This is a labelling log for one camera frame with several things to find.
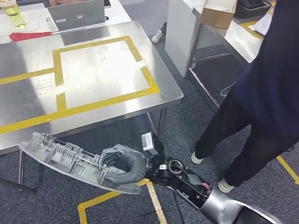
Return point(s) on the yellow bench tape square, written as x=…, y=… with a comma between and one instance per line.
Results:
x=116, y=100
x=23, y=123

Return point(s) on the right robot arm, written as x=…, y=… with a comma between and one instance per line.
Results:
x=222, y=207

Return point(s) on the clear plastic packet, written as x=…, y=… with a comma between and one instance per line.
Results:
x=51, y=24

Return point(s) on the black plastic bin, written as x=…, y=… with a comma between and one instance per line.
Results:
x=252, y=9

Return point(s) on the person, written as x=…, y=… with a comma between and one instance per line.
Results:
x=268, y=77
x=63, y=2
x=157, y=36

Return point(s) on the yellow-green drink bottle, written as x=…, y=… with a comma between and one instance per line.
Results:
x=15, y=14

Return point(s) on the red cloth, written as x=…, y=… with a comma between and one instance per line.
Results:
x=28, y=36

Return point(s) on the white desk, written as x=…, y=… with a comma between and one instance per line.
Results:
x=116, y=14

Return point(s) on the stainless steel workbench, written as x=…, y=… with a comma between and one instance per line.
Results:
x=242, y=43
x=105, y=71

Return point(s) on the silver plastic wheel hubcap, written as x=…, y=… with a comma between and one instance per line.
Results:
x=58, y=157

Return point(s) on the cardboard box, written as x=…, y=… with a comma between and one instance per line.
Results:
x=217, y=17

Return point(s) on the grey laptop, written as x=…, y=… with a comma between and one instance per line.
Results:
x=77, y=14

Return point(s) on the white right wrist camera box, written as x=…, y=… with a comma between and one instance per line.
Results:
x=149, y=143

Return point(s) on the white paper sheet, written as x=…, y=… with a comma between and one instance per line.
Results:
x=263, y=24

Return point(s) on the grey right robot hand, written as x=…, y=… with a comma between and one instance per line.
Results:
x=126, y=157

